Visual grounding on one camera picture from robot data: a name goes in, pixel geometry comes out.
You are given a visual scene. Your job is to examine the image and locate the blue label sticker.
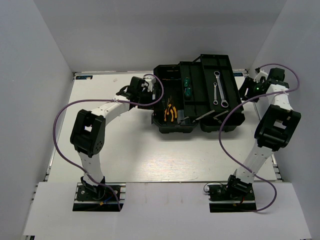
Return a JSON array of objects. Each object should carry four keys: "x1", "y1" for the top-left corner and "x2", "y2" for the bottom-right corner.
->
[
  {"x1": 75, "y1": 75, "x2": 93, "y2": 80},
  {"x1": 233, "y1": 72, "x2": 244, "y2": 77}
]

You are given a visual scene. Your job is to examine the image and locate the small silver combination wrench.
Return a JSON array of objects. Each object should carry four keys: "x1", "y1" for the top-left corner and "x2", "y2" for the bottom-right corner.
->
[{"x1": 213, "y1": 82, "x2": 219, "y2": 105}]

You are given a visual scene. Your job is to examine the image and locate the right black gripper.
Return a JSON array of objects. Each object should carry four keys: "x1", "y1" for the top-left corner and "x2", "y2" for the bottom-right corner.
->
[{"x1": 233, "y1": 76, "x2": 266, "y2": 103}]

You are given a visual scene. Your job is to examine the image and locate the green stubby screwdriver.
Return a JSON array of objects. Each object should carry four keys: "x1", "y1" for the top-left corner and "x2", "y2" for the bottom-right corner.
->
[
  {"x1": 183, "y1": 77, "x2": 191, "y2": 88},
  {"x1": 184, "y1": 87, "x2": 192, "y2": 100}
]

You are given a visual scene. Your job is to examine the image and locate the black plastic toolbox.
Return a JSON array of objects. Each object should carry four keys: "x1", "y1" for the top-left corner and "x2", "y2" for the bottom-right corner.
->
[{"x1": 151, "y1": 54, "x2": 245, "y2": 134}]

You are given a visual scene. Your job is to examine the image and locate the large silver ratchet wrench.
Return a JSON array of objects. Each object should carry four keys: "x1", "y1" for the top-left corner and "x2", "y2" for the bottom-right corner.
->
[{"x1": 214, "y1": 71, "x2": 229, "y2": 108}]

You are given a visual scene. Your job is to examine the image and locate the blue label sticker left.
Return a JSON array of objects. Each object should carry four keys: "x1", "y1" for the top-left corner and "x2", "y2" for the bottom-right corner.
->
[{"x1": 75, "y1": 75, "x2": 93, "y2": 80}]

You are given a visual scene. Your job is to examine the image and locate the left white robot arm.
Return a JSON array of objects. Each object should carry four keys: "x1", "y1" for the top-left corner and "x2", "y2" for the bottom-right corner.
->
[{"x1": 70, "y1": 73, "x2": 164, "y2": 200}]

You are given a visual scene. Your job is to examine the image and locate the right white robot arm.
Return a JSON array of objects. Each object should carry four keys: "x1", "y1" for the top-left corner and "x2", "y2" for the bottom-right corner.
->
[{"x1": 225, "y1": 67, "x2": 301, "y2": 200}]

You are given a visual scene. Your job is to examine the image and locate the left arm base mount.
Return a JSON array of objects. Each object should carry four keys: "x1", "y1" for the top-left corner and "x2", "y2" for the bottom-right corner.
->
[{"x1": 72, "y1": 183, "x2": 121, "y2": 212}]

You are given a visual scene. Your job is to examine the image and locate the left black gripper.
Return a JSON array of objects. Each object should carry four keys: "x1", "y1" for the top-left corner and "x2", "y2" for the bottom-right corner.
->
[{"x1": 137, "y1": 88, "x2": 164, "y2": 110}]

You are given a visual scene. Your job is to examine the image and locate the clear plastic parts box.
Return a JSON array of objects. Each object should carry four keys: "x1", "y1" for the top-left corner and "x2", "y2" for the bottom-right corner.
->
[{"x1": 177, "y1": 109, "x2": 185, "y2": 124}]

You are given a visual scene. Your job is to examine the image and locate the yellow long-nose pliers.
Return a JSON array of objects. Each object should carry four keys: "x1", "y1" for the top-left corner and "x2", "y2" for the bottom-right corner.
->
[{"x1": 170, "y1": 105, "x2": 178, "y2": 123}]

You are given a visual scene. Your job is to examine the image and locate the blue label sticker right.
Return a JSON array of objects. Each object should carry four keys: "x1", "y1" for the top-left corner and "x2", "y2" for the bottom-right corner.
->
[{"x1": 233, "y1": 72, "x2": 244, "y2": 77}]

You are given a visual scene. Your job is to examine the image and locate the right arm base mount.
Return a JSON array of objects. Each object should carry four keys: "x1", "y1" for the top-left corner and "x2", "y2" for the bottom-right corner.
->
[{"x1": 203, "y1": 182, "x2": 257, "y2": 213}]

